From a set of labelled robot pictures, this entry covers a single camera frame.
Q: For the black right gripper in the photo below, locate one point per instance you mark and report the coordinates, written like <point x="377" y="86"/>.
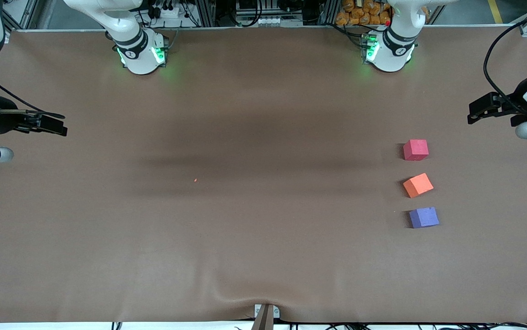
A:
<point x="2" y="120"/>

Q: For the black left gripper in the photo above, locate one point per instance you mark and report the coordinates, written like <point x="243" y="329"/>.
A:
<point x="517" y="101"/>

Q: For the orange foam block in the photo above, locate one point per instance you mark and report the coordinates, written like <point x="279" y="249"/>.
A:
<point x="418" y="185"/>

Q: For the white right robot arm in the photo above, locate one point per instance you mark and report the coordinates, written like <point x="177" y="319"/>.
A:
<point x="137" y="50"/>

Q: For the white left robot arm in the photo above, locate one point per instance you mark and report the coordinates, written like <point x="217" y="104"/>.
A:
<point x="394" y="50"/>

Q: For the red foam block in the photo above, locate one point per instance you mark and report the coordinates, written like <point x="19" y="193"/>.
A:
<point x="415" y="150"/>

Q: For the yellow floor tape strip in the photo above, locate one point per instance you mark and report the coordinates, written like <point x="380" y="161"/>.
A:
<point x="495" y="10"/>

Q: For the purple foam block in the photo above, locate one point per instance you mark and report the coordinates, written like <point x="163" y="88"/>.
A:
<point x="424" y="217"/>

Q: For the pile of orange bags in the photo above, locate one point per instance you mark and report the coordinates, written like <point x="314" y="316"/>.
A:
<point x="362" y="13"/>

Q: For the white terminal block row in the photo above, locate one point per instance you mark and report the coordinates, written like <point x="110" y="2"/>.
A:
<point x="270" y="21"/>

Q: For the brown table cover mat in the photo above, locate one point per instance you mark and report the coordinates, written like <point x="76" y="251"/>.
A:
<point x="263" y="238"/>

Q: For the metal table edge clamp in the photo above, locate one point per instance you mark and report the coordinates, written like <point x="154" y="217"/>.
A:
<point x="266" y="314"/>

